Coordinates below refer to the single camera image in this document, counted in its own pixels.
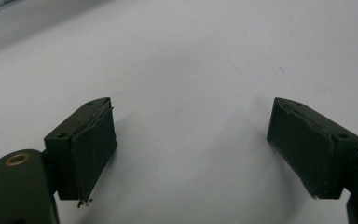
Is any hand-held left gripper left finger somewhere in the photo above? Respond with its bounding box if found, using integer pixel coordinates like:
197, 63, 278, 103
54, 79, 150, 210
43, 96, 118, 202

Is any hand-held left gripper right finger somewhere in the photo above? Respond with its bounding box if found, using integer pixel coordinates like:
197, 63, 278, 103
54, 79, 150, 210
266, 96, 358, 200

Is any blue-grey mat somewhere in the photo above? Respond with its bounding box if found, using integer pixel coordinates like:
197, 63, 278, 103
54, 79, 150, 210
0, 0, 358, 224

